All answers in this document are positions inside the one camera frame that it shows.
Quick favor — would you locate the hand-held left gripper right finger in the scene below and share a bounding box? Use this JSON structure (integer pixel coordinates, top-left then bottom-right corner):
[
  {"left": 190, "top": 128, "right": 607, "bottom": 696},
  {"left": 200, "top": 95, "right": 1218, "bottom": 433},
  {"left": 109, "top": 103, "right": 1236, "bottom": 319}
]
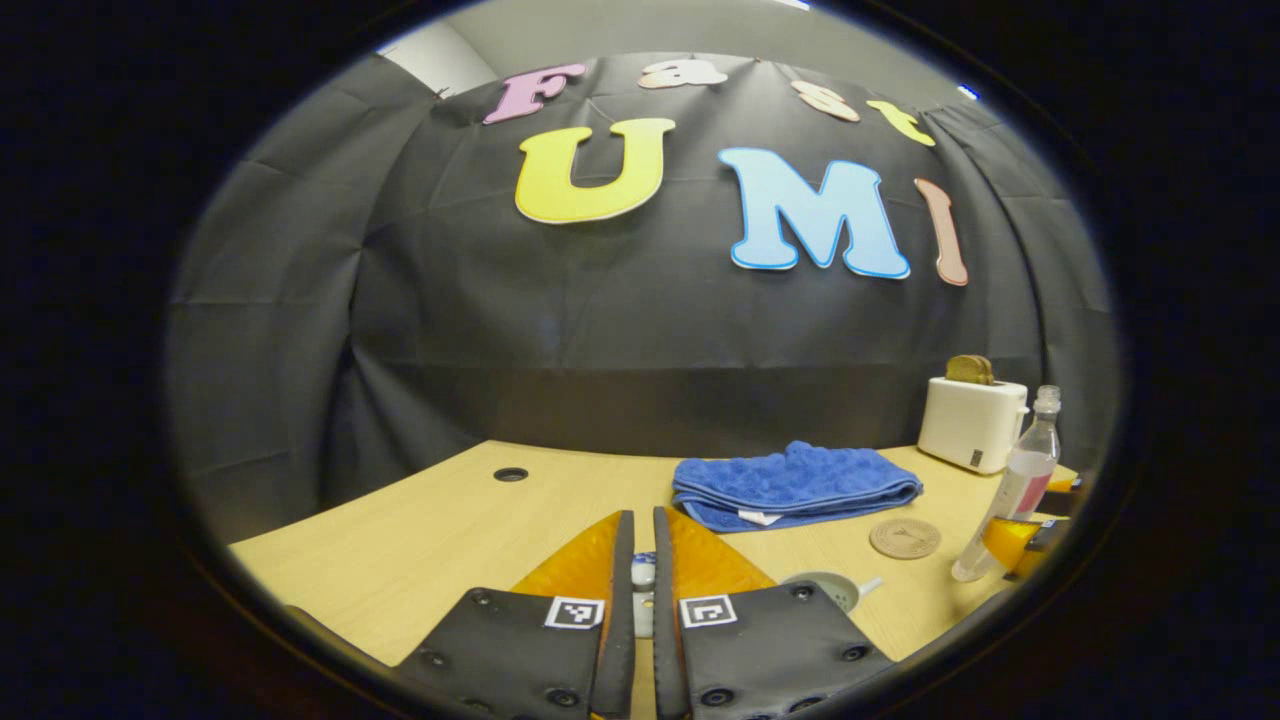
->
[{"left": 652, "top": 506, "right": 896, "bottom": 720}]

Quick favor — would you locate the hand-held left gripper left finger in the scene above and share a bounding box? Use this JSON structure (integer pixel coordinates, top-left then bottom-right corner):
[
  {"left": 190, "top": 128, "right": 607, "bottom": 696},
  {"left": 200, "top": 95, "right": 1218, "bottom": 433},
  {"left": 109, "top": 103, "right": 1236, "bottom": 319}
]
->
[{"left": 395, "top": 510, "right": 637, "bottom": 720}]

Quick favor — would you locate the clear plastic water bottle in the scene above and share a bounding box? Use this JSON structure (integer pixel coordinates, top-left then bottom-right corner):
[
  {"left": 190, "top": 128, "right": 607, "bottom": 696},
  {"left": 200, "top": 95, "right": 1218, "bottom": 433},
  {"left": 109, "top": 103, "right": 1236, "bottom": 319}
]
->
[{"left": 950, "top": 385, "right": 1063, "bottom": 584}]

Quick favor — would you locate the round cork coaster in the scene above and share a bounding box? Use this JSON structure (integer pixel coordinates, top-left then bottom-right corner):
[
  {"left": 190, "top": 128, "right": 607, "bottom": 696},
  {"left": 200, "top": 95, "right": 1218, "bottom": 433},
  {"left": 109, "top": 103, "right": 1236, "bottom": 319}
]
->
[{"left": 868, "top": 517, "right": 943, "bottom": 561}]

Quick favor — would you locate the white ceramic teacup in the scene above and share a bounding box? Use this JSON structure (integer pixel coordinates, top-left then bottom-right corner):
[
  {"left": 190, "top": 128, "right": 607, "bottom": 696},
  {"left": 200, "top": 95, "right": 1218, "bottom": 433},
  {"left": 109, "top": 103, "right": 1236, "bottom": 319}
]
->
[{"left": 780, "top": 570, "right": 886, "bottom": 613}]

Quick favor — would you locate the white toaster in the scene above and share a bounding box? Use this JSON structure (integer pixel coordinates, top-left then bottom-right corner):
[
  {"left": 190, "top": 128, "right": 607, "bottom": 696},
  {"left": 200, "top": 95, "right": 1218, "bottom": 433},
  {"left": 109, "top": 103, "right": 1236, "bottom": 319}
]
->
[{"left": 917, "top": 375, "right": 1031, "bottom": 475}]

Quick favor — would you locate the folded blue towel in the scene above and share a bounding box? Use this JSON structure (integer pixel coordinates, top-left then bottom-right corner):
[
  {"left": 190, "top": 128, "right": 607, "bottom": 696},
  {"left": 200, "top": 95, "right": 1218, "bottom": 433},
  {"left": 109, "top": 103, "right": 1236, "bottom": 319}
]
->
[{"left": 672, "top": 440, "right": 924, "bottom": 533}]

